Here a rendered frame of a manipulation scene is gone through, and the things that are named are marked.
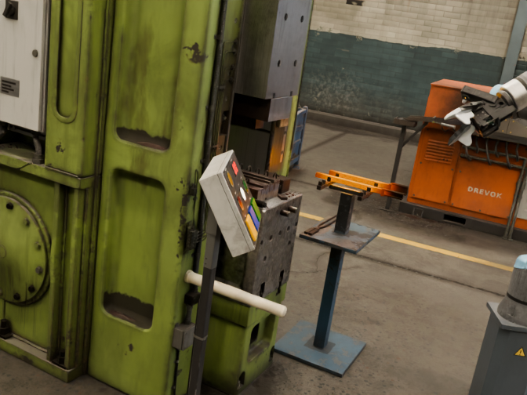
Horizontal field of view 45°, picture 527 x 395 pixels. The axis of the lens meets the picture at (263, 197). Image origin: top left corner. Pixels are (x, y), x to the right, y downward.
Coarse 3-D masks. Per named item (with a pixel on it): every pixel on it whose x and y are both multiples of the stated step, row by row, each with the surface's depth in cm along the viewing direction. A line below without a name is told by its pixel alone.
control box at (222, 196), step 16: (224, 160) 217; (208, 176) 200; (224, 176) 201; (240, 176) 226; (208, 192) 202; (224, 192) 201; (240, 192) 216; (224, 208) 203; (240, 208) 207; (224, 224) 204; (240, 224) 204; (240, 240) 205
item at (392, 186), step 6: (330, 174) 332; (342, 174) 329; (348, 174) 329; (354, 180) 327; (360, 180) 325; (366, 180) 324; (372, 180) 323; (378, 186) 322; (384, 186) 321; (390, 186) 318; (396, 186) 319; (402, 186) 317; (402, 192) 318
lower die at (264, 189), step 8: (248, 176) 278; (264, 176) 283; (248, 184) 272; (256, 184) 270; (264, 184) 271; (272, 184) 276; (256, 192) 266; (264, 192) 271; (272, 192) 279; (264, 200) 273
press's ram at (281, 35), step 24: (264, 0) 242; (288, 0) 245; (264, 24) 244; (288, 24) 251; (240, 48) 251; (264, 48) 246; (288, 48) 256; (240, 72) 253; (264, 72) 248; (288, 72) 262; (264, 96) 250
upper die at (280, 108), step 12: (240, 96) 261; (252, 96) 258; (288, 96) 268; (240, 108) 262; (252, 108) 259; (264, 108) 256; (276, 108) 261; (288, 108) 271; (264, 120) 257; (276, 120) 263
